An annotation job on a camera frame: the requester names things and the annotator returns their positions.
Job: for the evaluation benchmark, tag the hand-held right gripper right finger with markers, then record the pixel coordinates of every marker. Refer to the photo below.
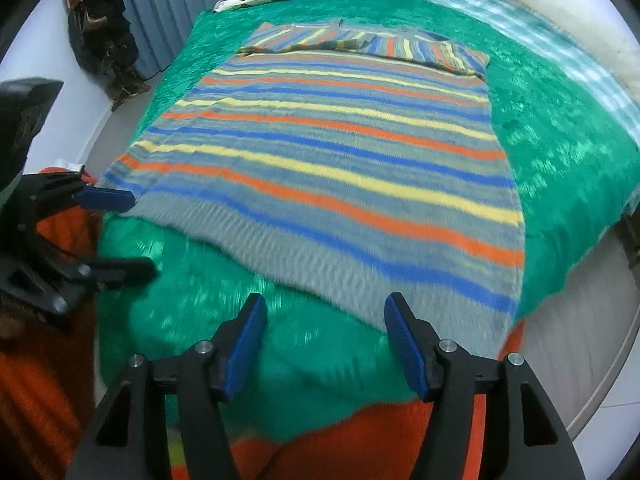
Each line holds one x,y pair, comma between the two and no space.
407,345

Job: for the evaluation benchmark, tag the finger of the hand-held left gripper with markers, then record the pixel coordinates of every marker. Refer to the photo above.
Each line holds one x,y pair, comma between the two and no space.
107,200
115,268

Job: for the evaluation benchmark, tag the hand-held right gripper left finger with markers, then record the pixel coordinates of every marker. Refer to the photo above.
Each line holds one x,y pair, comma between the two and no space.
245,345

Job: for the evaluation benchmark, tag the striped knit sweater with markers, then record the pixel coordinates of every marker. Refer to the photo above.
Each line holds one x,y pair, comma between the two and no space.
325,160

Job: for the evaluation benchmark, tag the hanging dark clothes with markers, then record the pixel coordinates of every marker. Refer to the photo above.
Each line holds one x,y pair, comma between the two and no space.
105,35

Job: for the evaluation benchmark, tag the orange blanket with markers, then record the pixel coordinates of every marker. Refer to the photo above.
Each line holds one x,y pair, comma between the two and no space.
350,435

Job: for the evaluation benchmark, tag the green bed blanket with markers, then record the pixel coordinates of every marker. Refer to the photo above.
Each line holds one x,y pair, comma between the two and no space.
550,135

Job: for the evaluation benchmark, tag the checked bed sheet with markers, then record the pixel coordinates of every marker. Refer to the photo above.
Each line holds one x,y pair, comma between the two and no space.
525,25

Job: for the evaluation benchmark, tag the cream bed pillow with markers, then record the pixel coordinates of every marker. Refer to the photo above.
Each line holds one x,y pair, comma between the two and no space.
565,0

